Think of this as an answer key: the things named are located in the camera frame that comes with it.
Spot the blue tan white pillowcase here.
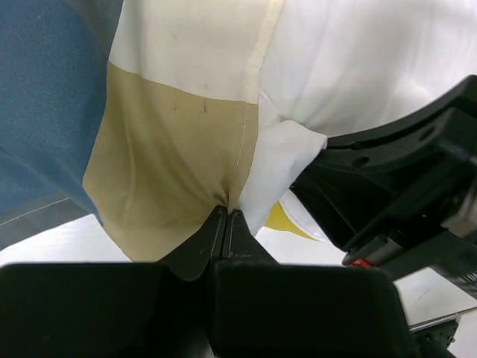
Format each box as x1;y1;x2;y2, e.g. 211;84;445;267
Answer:
1;1;283;262

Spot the white pillow yellow trim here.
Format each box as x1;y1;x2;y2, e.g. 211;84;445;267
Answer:
238;1;476;233

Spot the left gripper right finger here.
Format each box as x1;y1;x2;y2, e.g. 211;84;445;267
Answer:
212;211;418;357

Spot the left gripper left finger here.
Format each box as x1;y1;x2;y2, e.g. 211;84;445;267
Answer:
1;207;227;357

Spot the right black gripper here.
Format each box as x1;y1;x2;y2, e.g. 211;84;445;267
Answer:
291;75;476;297

